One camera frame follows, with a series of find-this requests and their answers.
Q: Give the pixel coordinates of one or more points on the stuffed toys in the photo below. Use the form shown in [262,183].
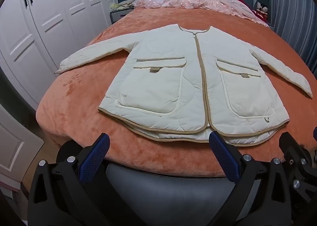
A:
[262,7]

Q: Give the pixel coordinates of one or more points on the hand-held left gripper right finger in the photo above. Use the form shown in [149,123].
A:
[223,160]

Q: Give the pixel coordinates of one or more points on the blue-grey curtain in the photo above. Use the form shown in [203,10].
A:
[292,17]

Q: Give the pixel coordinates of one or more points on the yellow-green small item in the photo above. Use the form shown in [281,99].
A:
[114,5]

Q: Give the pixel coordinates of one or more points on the dark grey bed footboard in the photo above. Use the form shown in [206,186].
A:
[161,191]

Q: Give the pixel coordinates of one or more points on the grey nightstand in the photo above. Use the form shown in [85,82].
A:
[118,16]

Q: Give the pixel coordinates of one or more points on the cream quilted jacket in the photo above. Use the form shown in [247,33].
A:
[161,79]

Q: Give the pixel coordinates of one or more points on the pink floral quilt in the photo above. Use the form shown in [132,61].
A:
[198,1]

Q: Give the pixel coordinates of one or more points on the red cloth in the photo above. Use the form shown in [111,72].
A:
[258,17]

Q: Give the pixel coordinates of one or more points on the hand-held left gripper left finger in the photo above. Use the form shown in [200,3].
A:
[95,160]

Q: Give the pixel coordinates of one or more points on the orange plush blanket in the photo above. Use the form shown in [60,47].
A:
[74,107]

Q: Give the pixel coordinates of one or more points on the white wardrobe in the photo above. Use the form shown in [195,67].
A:
[49,17]

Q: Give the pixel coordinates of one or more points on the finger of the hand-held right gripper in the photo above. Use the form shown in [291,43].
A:
[289,144]
[315,133]

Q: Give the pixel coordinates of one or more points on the white panelled door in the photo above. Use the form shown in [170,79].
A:
[17,146]

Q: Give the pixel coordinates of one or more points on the cream cloth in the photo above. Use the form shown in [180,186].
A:
[126,4]

